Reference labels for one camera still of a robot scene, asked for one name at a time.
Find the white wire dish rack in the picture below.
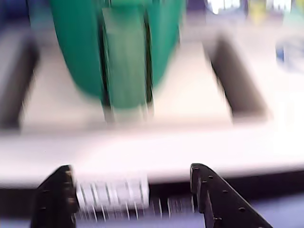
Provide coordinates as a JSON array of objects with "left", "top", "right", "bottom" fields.
[{"left": 76, "top": 178, "right": 150, "bottom": 211}]

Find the green plastic container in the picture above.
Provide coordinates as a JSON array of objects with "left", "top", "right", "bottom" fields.
[{"left": 48, "top": 0, "right": 187, "bottom": 122}]

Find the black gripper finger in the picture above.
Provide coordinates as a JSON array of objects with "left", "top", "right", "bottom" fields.
[
  {"left": 30, "top": 164, "right": 78, "bottom": 228},
  {"left": 190, "top": 162, "right": 274, "bottom": 228}
]

